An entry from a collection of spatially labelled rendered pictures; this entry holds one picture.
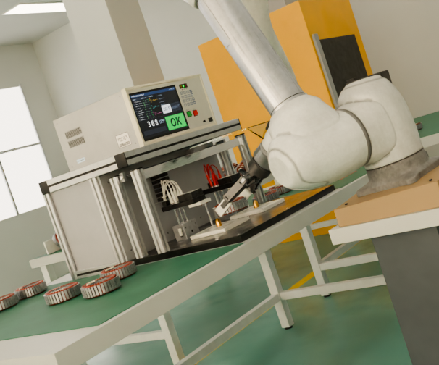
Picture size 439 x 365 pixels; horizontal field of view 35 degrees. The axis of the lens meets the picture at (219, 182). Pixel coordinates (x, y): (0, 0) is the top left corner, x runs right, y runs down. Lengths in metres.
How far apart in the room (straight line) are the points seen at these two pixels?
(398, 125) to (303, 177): 0.28
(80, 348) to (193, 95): 1.34
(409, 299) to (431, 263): 0.12
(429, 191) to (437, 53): 5.89
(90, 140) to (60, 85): 8.02
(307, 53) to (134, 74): 1.59
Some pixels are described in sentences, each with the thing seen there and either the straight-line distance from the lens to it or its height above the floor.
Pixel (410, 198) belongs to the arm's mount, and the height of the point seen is 0.78.
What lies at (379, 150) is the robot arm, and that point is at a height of 0.91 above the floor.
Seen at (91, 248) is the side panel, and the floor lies 0.84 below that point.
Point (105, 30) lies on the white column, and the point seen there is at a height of 2.33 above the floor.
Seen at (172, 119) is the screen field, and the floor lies 1.18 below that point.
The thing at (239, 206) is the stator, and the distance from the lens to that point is 2.28.
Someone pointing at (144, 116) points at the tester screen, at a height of 1.21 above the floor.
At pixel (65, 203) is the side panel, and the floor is 1.02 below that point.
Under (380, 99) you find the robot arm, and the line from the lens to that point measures 1.77.
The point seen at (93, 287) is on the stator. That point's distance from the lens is 2.00.
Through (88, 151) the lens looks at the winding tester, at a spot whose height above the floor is 1.17.
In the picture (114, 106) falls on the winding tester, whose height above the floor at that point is 1.28.
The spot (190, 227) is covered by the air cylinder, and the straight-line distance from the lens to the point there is 2.45.
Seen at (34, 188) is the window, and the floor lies 1.27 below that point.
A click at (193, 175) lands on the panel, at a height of 0.96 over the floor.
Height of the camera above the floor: 1.05
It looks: 3 degrees down
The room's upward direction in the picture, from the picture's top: 19 degrees counter-clockwise
